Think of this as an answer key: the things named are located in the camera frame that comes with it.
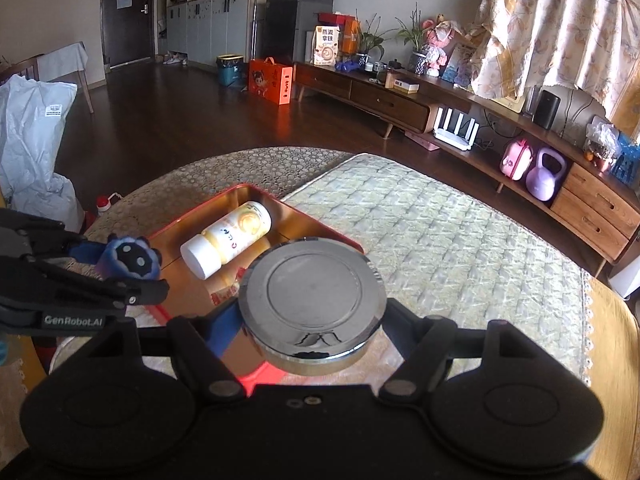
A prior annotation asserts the dark wooden door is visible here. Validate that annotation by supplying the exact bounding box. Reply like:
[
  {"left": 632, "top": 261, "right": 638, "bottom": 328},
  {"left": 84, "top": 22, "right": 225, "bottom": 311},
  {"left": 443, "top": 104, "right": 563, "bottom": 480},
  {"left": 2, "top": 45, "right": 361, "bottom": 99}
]
[{"left": 100, "top": 0, "right": 157, "bottom": 69}]

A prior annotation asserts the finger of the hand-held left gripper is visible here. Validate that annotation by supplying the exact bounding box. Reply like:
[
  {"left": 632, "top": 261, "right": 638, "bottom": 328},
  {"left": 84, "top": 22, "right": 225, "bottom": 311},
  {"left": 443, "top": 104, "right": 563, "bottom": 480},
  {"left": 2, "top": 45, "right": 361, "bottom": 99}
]
[
  {"left": 0, "top": 254, "right": 171, "bottom": 313},
  {"left": 0, "top": 208, "right": 116, "bottom": 267}
]

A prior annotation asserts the red tin box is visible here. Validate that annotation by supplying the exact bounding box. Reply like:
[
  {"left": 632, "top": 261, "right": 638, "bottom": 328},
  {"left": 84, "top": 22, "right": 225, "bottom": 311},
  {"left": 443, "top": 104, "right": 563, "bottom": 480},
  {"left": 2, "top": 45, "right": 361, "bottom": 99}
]
[{"left": 144, "top": 183, "right": 367, "bottom": 397}]

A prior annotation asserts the white plastic bag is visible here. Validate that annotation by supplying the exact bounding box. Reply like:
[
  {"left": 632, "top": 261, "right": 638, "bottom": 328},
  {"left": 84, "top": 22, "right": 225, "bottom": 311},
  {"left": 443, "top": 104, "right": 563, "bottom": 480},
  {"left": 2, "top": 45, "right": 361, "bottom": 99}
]
[{"left": 0, "top": 74, "right": 87, "bottom": 232}]

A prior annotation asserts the white router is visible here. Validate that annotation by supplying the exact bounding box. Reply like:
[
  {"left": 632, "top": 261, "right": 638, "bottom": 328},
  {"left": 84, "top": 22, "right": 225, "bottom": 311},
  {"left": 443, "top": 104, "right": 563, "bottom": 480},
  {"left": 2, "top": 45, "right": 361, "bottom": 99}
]
[{"left": 432, "top": 107, "right": 481, "bottom": 154}]

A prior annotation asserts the wooden chair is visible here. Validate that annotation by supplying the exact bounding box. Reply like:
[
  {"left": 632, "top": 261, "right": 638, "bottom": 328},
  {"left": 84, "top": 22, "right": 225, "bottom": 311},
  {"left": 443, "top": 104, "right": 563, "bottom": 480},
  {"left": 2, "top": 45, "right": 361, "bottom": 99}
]
[{"left": 0, "top": 42, "right": 96, "bottom": 114}]

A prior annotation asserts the red-capped plastic bottle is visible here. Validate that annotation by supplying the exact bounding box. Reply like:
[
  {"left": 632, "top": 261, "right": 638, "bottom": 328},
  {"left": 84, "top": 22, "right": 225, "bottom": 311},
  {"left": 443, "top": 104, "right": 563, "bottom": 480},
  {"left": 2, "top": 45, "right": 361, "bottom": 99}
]
[{"left": 94, "top": 192, "right": 124, "bottom": 217}]

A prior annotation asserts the wall cabinet unit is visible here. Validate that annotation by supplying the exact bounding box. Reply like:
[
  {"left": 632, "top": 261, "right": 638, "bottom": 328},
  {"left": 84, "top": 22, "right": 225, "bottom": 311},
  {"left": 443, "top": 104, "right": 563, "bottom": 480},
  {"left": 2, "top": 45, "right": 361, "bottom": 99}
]
[{"left": 157, "top": 0, "right": 257, "bottom": 69}]

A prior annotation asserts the orange paper bag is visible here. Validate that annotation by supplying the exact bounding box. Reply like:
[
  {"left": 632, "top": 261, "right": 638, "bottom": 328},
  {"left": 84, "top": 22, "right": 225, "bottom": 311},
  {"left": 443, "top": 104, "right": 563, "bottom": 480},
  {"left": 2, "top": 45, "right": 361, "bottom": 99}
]
[{"left": 342, "top": 15, "right": 362, "bottom": 56}]

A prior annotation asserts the lace circle-pattern tablecloth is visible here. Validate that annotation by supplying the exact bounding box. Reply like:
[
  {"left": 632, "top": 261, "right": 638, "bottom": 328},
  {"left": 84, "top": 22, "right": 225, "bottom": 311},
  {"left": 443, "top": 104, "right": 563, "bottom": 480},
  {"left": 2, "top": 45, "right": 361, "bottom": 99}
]
[{"left": 0, "top": 146, "right": 353, "bottom": 461}]

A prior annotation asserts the orange gift box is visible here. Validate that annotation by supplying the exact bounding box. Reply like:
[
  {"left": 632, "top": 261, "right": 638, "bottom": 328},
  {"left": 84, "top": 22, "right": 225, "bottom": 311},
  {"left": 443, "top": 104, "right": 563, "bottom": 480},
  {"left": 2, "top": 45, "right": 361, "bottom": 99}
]
[{"left": 248, "top": 57, "right": 295, "bottom": 106}]

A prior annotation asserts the wooden tv stand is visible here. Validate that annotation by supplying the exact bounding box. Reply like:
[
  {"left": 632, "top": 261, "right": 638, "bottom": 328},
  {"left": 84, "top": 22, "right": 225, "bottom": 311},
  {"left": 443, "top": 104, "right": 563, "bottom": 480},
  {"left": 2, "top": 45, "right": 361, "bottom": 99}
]
[{"left": 292, "top": 59, "right": 640, "bottom": 279}]

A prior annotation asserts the yellow woven mat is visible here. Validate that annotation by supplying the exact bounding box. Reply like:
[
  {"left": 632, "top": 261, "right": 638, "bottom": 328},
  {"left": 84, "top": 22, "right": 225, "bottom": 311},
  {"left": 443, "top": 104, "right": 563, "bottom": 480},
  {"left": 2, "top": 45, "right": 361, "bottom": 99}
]
[{"left": 584, "top": 276, "right": 640, "bottom": 466}]

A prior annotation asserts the pink doll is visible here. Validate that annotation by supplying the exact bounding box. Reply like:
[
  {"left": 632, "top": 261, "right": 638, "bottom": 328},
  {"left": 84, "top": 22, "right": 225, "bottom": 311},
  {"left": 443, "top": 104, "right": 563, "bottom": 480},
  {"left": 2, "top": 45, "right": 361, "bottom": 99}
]
[{"left": 420, "top": 13, "right": 464, "bottom": 79}]

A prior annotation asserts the purple kettlebell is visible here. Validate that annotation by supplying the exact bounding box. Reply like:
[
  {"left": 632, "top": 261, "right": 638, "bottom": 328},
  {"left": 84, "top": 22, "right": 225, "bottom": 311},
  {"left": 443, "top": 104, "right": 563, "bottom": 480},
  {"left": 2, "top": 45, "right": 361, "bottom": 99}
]
[{"left": 525, "top": 147, "right": 569, "bottom": 202}]

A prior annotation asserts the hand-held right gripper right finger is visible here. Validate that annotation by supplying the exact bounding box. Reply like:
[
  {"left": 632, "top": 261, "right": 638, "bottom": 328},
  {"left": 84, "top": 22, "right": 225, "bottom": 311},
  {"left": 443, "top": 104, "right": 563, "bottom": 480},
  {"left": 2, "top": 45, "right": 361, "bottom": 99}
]
[{"left": 378, "top": 299, "right": 538, "bottom": 403}]

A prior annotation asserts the round metal tin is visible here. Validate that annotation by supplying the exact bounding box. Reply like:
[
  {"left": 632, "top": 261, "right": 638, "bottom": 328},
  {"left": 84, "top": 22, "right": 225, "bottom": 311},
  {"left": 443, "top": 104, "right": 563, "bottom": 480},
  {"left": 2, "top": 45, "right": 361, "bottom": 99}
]
[{"left": 238, "top": 236, "right": 388, "bottom": 374}]

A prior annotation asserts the printed snack bag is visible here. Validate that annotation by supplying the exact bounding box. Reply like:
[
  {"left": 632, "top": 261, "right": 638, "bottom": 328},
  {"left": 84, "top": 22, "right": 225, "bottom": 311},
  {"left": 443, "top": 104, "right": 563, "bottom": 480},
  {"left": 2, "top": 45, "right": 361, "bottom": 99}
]
[{"left": 313, "top": 25, "right": 341, "bottom": 66}]

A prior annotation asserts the purple pumpkin toy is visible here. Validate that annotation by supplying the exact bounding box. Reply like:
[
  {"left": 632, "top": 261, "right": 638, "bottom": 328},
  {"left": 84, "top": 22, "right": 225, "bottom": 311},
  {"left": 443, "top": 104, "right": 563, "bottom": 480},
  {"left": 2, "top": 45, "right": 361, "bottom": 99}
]
[{"left": 96, "top": 233, "right": 164, "bottom": 282}]

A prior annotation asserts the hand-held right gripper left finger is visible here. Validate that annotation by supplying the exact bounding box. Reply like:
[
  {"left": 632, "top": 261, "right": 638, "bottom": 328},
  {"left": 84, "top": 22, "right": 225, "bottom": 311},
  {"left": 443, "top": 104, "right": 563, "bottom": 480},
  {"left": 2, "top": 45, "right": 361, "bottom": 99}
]
[{"left": 85, "top": 300, "right": 248, "bottom": 402}]

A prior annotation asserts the quilted cream mat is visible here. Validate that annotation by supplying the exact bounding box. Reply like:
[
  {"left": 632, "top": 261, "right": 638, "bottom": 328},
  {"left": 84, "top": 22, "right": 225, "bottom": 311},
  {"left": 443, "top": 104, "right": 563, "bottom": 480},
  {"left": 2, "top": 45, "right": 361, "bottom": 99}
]
[{"left": 281, "top": 152, "right": 594, "bottom": 390}]

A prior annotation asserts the flat pink box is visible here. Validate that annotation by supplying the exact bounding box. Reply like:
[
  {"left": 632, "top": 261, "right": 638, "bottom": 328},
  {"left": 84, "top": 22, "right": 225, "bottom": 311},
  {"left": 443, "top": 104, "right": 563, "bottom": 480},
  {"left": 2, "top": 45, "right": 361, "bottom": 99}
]
[{"left": 404, "top": 130, "right": 441, "bottom": 152}]

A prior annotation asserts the picture card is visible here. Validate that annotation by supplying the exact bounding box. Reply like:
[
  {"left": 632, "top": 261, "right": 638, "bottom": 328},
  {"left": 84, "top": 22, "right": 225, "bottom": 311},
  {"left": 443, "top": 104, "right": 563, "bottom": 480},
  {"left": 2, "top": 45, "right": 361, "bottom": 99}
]
[{"left": 442, "top": 42, "right": 476, "bottom": 89}]

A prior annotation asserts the teal bin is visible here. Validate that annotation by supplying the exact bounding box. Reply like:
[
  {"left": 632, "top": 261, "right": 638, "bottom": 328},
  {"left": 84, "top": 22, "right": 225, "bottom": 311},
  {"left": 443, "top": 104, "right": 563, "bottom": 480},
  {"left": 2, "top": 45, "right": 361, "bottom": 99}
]
[{"left": 216, "top": 53, "right": 246, "bottom": 89}]

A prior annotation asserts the small potted plant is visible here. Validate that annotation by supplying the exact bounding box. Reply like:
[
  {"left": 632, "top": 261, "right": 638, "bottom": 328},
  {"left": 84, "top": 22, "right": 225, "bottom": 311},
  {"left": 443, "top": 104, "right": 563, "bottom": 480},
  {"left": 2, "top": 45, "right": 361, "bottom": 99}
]
[{"left": 395, "top": 2, "right": 435, "bottom": 75}]

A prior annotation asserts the black speaker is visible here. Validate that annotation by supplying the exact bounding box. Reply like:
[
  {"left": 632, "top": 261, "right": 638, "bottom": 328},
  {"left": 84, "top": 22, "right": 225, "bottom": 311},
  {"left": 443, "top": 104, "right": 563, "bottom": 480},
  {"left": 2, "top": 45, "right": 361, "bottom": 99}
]
[{"left": 532, "top": 89, "right": 563, "bottom": 130}]

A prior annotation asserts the black cabinet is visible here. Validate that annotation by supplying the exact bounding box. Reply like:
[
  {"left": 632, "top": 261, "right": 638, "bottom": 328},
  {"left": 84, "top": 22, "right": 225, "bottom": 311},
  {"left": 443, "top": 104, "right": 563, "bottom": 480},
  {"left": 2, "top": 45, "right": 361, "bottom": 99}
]
[{"left": 264, "top": 0, "right": 334, "bottom": 64}]

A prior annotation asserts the floral cloth covered television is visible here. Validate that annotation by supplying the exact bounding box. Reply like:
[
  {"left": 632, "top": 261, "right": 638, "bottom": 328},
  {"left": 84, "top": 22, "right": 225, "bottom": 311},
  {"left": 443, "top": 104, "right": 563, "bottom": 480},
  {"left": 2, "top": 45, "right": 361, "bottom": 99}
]
[{"left": 470, "top": 0, "right": 640, "bottom": 122}]

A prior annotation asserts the clear plastic bag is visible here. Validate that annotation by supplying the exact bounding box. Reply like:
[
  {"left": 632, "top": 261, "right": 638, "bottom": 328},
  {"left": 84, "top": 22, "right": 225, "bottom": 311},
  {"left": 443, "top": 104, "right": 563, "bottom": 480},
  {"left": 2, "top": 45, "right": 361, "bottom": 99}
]
[{"left": 582, "top": 115, "right": 621, "bottom": 174}]

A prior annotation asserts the blue packet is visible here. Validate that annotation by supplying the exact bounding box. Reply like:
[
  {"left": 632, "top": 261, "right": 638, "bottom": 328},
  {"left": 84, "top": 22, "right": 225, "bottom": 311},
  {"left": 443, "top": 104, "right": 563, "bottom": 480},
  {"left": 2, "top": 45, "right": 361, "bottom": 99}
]
[{"left": 612, "top": 132, "right": 640, "bottom": 184}]

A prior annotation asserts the yellow white bottle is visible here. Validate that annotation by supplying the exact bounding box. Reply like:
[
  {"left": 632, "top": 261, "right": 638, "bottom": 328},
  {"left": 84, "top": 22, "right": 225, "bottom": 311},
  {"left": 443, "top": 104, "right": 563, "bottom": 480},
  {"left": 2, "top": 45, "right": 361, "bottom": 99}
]
[{"left": 180, "top": 201, "right": 273, "bottom": 280}]

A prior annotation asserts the pink case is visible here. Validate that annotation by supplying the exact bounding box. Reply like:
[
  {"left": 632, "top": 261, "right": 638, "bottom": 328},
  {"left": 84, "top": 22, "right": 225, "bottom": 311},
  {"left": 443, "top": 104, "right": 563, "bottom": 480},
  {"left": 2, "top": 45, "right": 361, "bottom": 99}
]
[{"left": 501, "top": 138, "right": 535, "bottom": 181}]

